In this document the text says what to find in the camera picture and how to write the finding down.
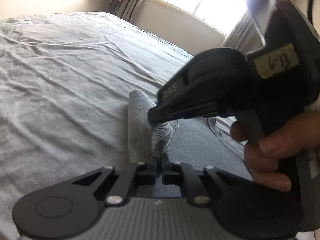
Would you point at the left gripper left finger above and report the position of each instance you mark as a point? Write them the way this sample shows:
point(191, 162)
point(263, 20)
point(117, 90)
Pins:
point(126, 182)

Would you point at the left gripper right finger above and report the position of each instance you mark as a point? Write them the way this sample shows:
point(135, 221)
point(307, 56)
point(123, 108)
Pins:
point(187, 179)

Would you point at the grey patterned knit sweater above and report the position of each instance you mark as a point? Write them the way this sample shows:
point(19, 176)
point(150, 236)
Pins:
point(199, 142)

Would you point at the person right hand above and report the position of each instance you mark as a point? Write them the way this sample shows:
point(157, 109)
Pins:
point(301, 132)

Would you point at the grey right curtain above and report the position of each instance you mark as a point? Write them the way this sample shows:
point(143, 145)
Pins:
point(244, 36)

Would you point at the grey curtain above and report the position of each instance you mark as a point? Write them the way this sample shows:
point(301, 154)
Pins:
point(244, 36)
point(124, 9)

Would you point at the grey bed sheet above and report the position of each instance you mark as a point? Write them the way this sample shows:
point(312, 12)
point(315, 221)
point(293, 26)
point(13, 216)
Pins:
point(75, 92)

